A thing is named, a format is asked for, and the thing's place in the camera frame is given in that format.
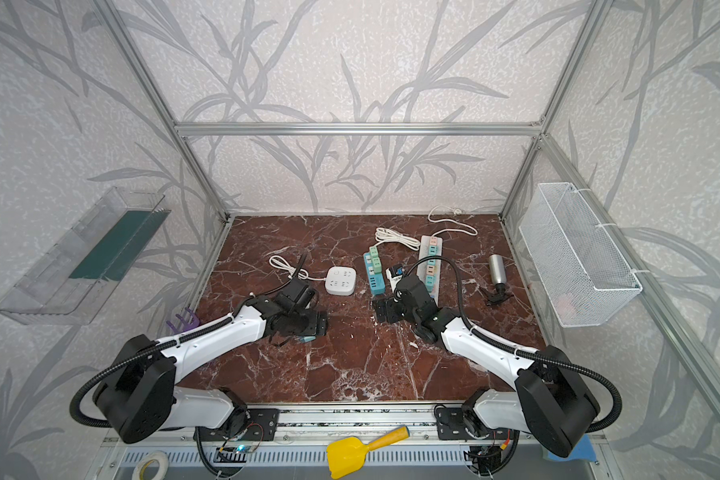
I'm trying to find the long white multicolour power strip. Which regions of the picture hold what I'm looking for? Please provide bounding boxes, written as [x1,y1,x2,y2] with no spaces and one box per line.
[417,235,443,303]

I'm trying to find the teal power strip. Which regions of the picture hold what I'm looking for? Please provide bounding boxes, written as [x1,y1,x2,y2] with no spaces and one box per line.
[363,250,386,296]

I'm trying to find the white square power socket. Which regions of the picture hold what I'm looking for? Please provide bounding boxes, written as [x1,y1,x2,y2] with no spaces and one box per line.
[324,266,357,297]

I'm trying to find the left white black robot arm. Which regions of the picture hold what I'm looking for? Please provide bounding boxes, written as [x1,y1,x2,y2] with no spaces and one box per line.
[69,278,327,444]

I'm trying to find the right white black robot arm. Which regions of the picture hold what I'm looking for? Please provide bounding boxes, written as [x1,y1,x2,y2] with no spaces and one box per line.
[372,275,623,457]

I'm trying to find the metal cylinder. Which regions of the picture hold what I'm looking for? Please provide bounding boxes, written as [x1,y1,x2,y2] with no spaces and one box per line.
[488,254,507,288]

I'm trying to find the purple plastic fork toy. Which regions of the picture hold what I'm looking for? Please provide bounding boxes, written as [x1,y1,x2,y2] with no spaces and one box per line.
[165,308,200,335]

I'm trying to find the yellow plastic scoop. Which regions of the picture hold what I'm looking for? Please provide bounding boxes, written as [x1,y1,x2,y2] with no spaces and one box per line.
[326,426,410,479]

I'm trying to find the white tape roll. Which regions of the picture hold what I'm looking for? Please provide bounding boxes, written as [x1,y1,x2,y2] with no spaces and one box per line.
[131,451,170,480]

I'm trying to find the blue sponge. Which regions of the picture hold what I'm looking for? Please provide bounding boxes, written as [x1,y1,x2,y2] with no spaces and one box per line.
[542,435,598,463]

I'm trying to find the white wire mesh basket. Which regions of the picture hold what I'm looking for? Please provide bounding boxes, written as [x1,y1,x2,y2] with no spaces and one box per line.
[519,182,643,328]

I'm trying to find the clear plastic wall bin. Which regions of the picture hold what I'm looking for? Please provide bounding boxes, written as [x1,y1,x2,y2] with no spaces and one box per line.
[0,187,171,325]

